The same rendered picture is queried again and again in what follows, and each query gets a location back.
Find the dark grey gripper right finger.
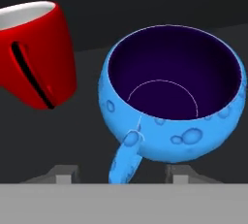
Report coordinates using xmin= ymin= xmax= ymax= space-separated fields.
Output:
xmin=165 ymin=162 xmax=224 ymax=185

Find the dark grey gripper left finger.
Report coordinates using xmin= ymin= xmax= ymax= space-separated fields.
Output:
xmin=20 ymin=164 xmax=81 ymax=185

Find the blue spotted mug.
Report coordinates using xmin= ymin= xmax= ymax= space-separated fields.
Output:
xmin=98 ymin=24 xmax=248 ymax=185

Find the red mug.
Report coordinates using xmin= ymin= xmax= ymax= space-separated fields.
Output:
xmin=0 ymin=0 xmax=78 ymax=111

